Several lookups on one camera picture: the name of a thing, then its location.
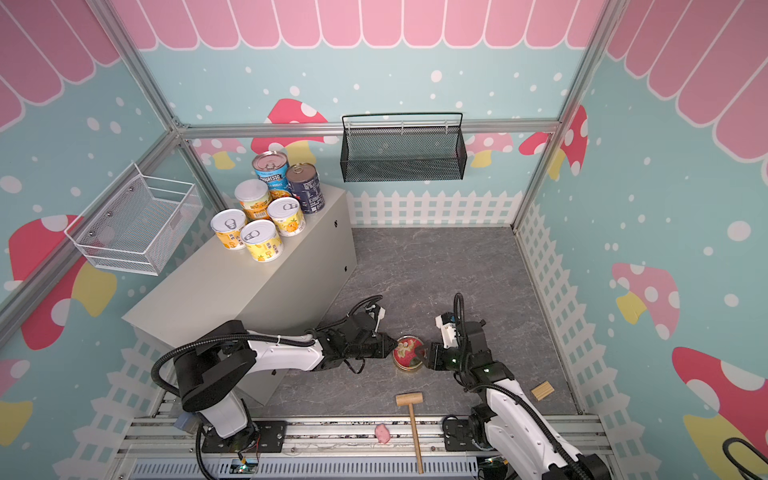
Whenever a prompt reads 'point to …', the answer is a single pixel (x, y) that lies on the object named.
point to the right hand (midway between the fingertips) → (419, 350)
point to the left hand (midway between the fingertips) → (395, 351)
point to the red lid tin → (407, 353)
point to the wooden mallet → (409, 399)
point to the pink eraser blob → (382, 433)
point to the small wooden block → (543, 390)
